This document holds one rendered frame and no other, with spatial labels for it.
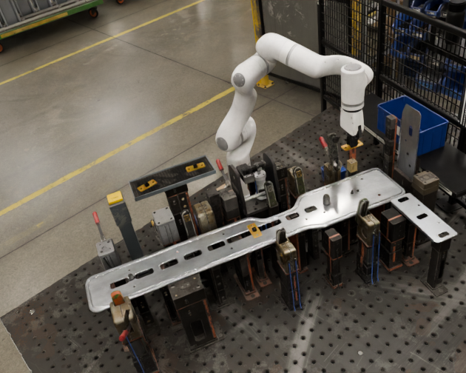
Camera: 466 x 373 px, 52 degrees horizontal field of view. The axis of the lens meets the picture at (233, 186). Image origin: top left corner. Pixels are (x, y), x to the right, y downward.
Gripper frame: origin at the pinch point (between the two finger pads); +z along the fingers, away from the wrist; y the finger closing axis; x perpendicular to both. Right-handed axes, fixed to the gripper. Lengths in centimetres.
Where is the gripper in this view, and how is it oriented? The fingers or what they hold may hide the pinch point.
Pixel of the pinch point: (352, 140)
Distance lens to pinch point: 198.4
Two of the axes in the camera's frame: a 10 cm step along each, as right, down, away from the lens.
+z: 1.5, 7.8, 6.1
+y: 3.6, 5.4, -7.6
